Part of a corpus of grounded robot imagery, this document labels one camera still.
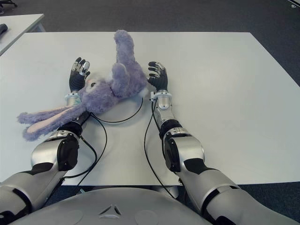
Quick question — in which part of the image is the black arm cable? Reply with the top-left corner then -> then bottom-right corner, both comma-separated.
60,112 -> 108,186
144,98 -> 176,199

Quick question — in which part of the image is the white plate black rim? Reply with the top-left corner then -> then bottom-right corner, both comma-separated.
91,95 -> 143,123

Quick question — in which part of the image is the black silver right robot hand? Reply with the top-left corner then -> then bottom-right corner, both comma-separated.
147,61 -> 169,92

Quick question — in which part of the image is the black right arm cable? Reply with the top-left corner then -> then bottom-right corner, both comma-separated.
144,98 -> 176,199

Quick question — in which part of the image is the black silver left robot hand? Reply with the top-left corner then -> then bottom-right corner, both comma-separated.
69,57 -> 91,93

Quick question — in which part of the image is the purple plush bunny doll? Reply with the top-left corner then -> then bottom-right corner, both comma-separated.
17,30 -> 149,142

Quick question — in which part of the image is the white side table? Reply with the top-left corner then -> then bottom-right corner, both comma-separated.
0,14 -> 45,56

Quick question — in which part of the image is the grey table leg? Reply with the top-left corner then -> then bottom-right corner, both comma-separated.
161,185 -> 180,199

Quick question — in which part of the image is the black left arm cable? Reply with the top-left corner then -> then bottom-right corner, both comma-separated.
60,112 -> 108,186

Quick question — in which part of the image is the grey robot torso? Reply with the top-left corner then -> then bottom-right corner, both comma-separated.
21,187 -> 211,225

